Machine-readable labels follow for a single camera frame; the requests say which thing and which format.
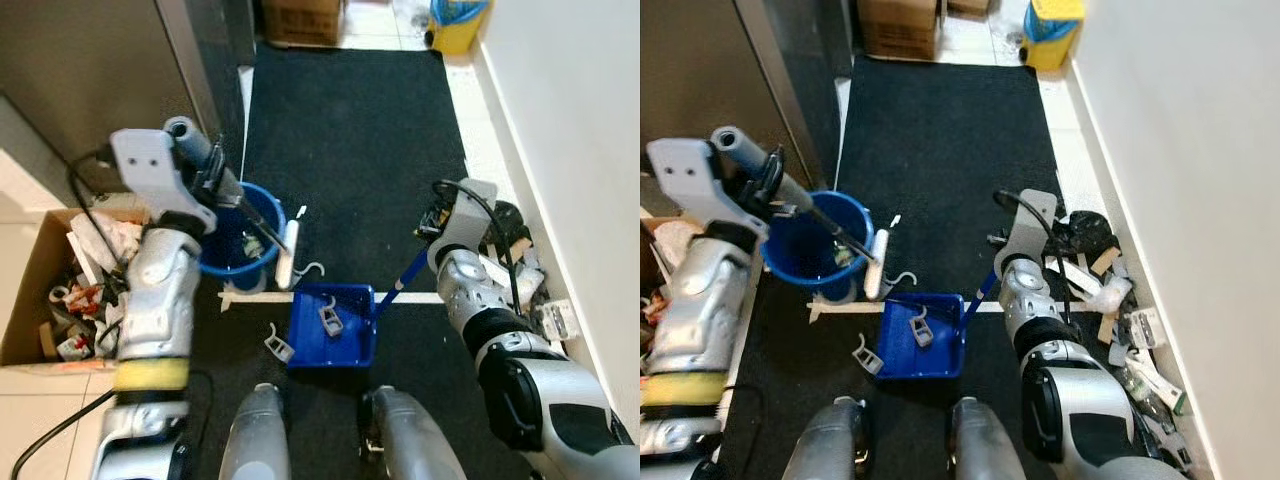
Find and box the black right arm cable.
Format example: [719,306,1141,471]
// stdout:
[993,189,1076,306]
[432,179,523,316]

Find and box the grey right robot leg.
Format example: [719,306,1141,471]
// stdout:
[945,397,1046,480]
[358,386,468,480]

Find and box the stainless steel cabinet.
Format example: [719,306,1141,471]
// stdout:
[640,0,861,196]
[0,0,263,193]

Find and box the white tape strip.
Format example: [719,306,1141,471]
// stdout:
[808,296,1006,323]
[217,288,448,313]

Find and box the grey robot leg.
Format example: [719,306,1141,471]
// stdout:
[358,386,468,480]
[780,396,871,480]
[217,382,292,480]
[945,397,1046,480]

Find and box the open cardboard box of trash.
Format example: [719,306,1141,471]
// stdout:
[640,217,706,356]
[0,207,151,373]

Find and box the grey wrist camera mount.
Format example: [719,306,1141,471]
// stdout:
[646,137,771,246]
[430,178,500,273]
[1003,188,1063,269]
[109,127,218,233]

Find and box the black floor mat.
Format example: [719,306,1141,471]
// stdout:
[720,305,1076,480]
[240,44,471,297]
[835,55,1063,306]
[188,298,536,480]

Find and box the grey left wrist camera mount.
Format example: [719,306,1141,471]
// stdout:
[109,127,218,233]
[646,137,771,246]

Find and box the yellow bin with blue bag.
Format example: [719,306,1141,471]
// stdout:
[427,0,492,57]
[1021,0,1086,72]

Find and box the blue long handled dustpan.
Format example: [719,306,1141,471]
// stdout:
[287,248,433,370]
[876,265,1001,381]

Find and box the pile of packaging trash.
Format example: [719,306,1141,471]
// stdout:
[1045,240,1201,471]
[478,225,583,347]

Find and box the crumpled black plastic bag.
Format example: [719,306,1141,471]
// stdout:
[1058,210,1118,263]
[488,200,528,249]

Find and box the blue plastic bucket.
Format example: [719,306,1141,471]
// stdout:
[761,190,874,288]
[199,181,287,280]

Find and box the grey left robot leg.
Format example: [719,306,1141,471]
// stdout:
[217,382,292,480]
[780,396,871,480]

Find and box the large closed cardboard box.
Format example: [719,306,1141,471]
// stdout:
[261,0,347,49]
[857,0,946,62]

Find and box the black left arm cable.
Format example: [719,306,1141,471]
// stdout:
[10,143,136,480]

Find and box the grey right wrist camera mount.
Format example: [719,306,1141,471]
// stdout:
[430,178,500,273]
[1003,188,1063,269]

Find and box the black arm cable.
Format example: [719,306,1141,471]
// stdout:
[10,143,136,480]
[993,189,1076,306]
[432,179,523,316]

